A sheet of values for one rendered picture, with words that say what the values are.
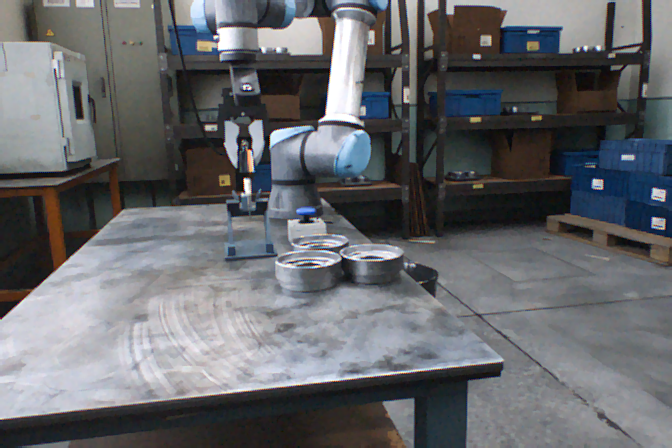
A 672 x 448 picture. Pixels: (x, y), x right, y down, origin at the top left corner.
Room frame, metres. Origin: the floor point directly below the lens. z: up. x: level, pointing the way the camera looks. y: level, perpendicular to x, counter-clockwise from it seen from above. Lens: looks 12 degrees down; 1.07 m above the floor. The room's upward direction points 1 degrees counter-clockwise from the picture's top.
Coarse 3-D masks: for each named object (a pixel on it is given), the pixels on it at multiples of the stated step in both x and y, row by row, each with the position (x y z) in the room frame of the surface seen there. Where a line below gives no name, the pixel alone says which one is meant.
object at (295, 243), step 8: (296, 240) 0.98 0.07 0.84; (304, 240) 1.00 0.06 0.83; (312, 240) 1.01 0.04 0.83; (320, 240) 1.01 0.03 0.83; (328, 240) 1.01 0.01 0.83; (336, 240) 1.00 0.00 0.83; (344, 240) 0.98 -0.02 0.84; (296, 248) 0.93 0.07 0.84; (304, 248) 0.92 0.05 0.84; (312, 248) 0.91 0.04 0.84; (320, 248) 0.91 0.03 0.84; (328, 248) 0.91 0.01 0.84; (336, 248) 0.92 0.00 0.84
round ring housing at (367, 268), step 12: (348, 252) 0.90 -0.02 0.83; (360, 252) 0.92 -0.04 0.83; (372, 252) 0.91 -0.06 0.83; (384, 252) 0.91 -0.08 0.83; (396, 252) 0.90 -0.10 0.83; (348, 264) 0.84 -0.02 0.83; (360, 264) 0.83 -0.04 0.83; (372, 264) 0.82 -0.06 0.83; (384, 264) 0.82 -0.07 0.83; (396, 264) 0.84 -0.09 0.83; (348, 276) 0.85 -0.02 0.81; (360, 276) 0.83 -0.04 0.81; (372, 276) 0.82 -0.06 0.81; (384, 276) 0.83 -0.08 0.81; (396, 276) 0.85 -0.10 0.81
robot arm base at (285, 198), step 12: (276, 180) 1.42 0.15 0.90; (288, 180) 1.40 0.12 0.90; (300, 180) 1.41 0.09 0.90; (312, 180) 1.43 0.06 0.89; (276, 192) 1.42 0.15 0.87; (288, 192) 1.40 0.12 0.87; (300, 192) 1.40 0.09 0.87; (312, 192) 1.43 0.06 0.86; (276, 204) 1.41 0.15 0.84; (288, 204) 1.39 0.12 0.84; (300, 204) 1.39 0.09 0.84; (312, 204) 1.43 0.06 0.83; (276, 216) 1.40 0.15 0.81; (288, 216) 1.39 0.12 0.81; (300, 216) 1.39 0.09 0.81; (312, 216) 1.40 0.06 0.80
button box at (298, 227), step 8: (288, 224) 1.13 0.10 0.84; (296, 224) 1.09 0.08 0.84; (304, 224) 1.09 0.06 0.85; (312, 224) 1.09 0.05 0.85; (320, 224) 1.09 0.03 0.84; (288, 232) 1.13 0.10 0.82; (296, 232) 1.08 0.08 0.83; (304, 232) 1.08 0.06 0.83; (312, 232) 1.08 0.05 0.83; (320, 232) 1.09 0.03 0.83
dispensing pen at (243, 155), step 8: (240, 152) 1.05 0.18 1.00; (240, 160) 1.04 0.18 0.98; (240, 168) 1.03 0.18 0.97; (248, 168) 1.03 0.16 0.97; (240, 176) 1.04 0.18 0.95; (248, 176) 1.04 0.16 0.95; (248, 184) 1.03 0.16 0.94; (248, 192) 1.02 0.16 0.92; (248, 200) 1.01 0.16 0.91; (248, 208) 1.01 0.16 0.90
